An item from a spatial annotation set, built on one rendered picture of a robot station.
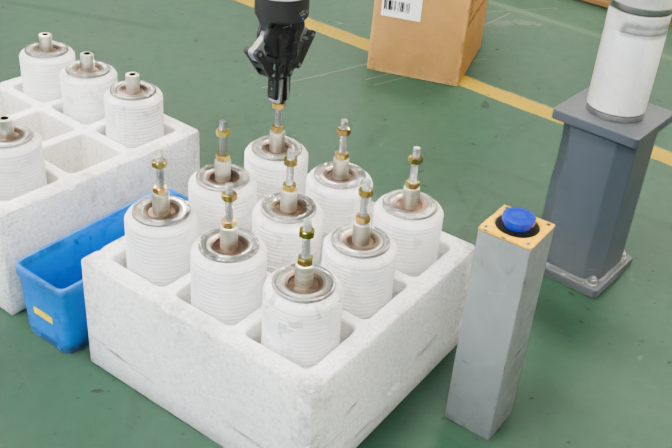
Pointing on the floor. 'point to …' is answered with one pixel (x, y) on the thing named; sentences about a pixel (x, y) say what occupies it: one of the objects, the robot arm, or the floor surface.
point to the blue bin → (67, 280)
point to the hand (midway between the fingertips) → (279, 88)
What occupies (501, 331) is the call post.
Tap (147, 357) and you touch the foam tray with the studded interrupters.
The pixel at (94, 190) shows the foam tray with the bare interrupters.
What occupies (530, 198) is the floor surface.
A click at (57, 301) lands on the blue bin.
